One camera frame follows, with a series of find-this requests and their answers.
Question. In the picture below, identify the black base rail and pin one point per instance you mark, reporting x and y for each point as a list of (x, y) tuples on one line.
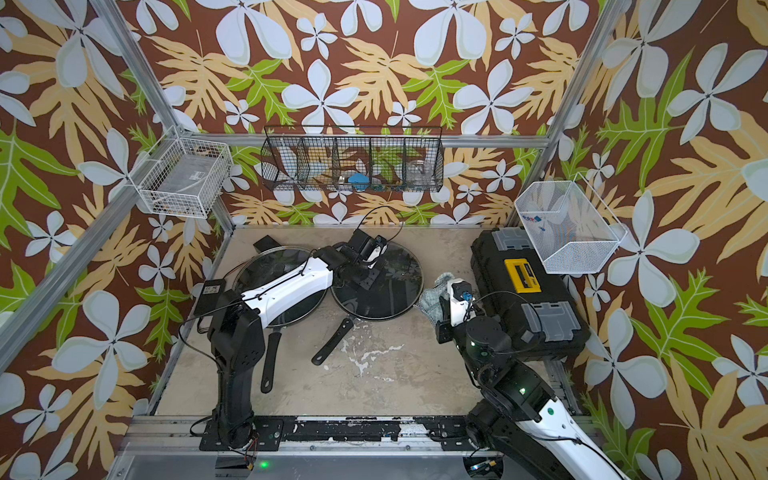
[(275, 433)]

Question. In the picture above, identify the small pan with lid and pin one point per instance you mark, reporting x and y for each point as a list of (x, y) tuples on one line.
[(336, 342)]

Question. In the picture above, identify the glass pot lid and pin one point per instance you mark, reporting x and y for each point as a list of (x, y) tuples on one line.
[(284, 285), (384, 288)]

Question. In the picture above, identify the white wire basket left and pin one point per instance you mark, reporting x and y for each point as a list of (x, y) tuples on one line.
[(182, 175)]

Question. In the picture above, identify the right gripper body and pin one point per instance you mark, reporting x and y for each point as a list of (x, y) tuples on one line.
[(447, 332)]

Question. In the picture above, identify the large black frying pan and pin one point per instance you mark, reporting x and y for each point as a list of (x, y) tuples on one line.
[(271, 360)]

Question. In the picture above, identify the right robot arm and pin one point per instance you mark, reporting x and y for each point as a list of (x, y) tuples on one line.
[(519, 414)]

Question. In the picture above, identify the green microfibre cloth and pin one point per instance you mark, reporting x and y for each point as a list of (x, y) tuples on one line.
[(434, 302)]

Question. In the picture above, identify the white mesh basket right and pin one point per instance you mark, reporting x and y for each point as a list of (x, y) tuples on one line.
[(570, 226)]

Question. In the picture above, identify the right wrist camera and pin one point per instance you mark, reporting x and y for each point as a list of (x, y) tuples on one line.
[(461, 301)]

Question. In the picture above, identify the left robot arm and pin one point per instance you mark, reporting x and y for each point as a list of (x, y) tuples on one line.
[(237, 341)]

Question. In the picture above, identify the black yellow toolbox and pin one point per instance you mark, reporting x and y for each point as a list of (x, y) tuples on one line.
[(534, 307)]

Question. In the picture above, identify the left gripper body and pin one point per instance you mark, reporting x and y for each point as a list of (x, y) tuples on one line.
[(365, 275)]

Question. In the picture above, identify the black wire basket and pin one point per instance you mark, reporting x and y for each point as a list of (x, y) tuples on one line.
[(359, 159)]

